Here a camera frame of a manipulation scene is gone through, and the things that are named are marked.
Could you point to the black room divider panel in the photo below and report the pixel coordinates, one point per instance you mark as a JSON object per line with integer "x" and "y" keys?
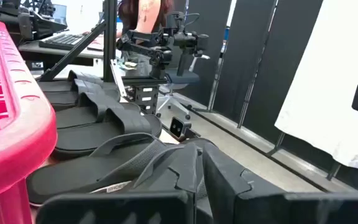
{"x": 244, "y": 56}
{"x": 204, "y": 46}
{"x": 284, "y": 46}

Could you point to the black banded slide sandal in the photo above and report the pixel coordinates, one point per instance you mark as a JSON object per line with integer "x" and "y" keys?
{"x": 57, "y": 99}
{"x": 82, "y": 140}
{"x": 73, "y": 116}
{"x": 54, "y": 85}

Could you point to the white cloth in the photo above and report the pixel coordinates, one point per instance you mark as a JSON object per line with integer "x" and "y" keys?
{"x": 337, "y": 77}

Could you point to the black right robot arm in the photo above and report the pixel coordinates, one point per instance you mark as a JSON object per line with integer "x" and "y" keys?
{"x": 158, "y": 57}

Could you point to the person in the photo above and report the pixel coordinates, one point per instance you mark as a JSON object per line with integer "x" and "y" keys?
{"x": 148, "y": 15}

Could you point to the red plastic bin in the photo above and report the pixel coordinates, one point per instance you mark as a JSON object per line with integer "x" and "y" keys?
{"x": 17, "y": 140}

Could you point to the blue office chair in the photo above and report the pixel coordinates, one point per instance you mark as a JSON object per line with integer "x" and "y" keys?
{"x": 182, "y": 77}

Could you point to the black desk equipment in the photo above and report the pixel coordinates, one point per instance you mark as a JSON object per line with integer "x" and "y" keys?
{"x": 26, "y": 21}

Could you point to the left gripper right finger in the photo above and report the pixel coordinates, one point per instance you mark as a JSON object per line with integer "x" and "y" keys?
{"x": 225, "y": 186}

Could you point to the black flip-flop sandal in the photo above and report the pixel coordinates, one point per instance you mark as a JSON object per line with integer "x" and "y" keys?
{"x": 73, "y": 174}

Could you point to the black computer keyboard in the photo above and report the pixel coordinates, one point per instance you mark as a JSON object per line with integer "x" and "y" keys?
{"x": 61, "y": 40}

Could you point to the grey desk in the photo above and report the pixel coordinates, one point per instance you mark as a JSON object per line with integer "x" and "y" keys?
{"x": 57, "y": 53}

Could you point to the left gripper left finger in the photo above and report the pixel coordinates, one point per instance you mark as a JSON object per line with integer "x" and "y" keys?
{"x": 185, "y": 174}

